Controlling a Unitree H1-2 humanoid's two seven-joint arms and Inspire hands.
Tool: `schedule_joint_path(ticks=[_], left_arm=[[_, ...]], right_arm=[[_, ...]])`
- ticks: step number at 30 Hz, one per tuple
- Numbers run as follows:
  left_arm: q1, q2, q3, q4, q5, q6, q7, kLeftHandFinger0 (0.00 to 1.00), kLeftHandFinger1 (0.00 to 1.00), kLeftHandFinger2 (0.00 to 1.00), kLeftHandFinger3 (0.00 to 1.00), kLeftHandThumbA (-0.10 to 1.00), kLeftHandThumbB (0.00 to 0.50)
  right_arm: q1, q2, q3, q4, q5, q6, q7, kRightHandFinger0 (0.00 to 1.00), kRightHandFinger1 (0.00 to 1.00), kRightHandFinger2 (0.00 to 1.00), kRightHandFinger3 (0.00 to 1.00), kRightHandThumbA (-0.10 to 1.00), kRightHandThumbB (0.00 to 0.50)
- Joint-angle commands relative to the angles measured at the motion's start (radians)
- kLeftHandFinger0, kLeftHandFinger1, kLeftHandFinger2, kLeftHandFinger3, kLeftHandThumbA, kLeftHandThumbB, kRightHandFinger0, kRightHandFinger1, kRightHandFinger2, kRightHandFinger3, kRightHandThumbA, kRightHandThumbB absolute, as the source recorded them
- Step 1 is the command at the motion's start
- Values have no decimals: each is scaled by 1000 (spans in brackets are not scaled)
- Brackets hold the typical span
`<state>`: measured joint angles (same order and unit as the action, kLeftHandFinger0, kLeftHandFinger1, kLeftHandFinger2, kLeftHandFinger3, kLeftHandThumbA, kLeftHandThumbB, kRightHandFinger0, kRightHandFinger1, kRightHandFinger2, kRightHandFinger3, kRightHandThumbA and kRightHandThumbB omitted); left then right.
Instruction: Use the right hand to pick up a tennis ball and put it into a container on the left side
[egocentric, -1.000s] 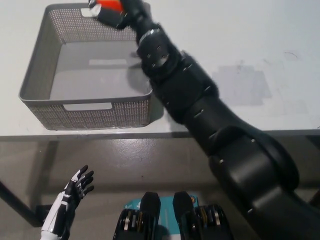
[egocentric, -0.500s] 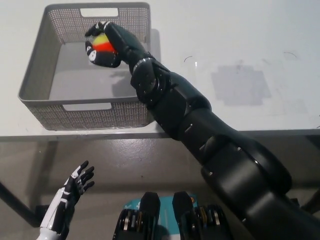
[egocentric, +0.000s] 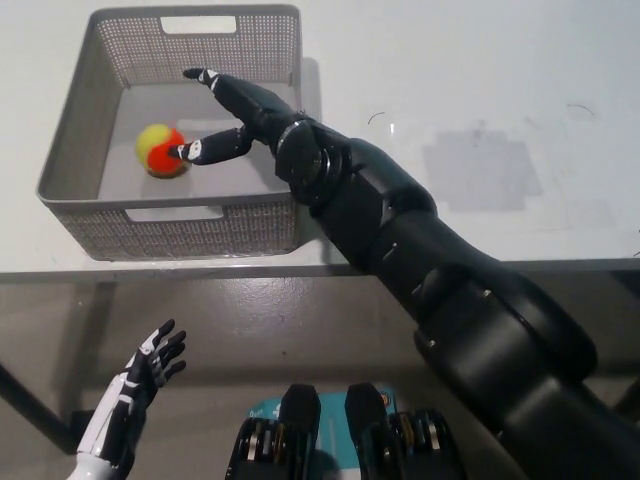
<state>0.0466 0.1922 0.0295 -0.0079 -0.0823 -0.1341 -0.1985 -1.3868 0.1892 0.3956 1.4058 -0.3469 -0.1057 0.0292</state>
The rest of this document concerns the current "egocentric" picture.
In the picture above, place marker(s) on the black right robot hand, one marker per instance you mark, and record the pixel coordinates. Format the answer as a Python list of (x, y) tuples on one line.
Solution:
[(250, 105)]

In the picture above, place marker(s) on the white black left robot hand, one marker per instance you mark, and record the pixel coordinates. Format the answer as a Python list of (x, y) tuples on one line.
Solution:
[(117, 395)]

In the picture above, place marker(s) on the yellow and orange tennis ball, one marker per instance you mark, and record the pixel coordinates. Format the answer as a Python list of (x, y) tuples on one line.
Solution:
[(155, 145)]

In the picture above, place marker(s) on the black table foot plate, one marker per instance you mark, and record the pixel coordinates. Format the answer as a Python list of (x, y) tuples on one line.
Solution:
[(85, 422)]

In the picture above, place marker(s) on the black metal table leg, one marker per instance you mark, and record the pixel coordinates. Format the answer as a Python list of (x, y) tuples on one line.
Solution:
[(630, 397), (35, 407)]

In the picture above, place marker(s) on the grey perforated plastic basket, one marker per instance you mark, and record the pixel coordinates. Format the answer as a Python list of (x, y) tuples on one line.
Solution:
[(100, 90)]

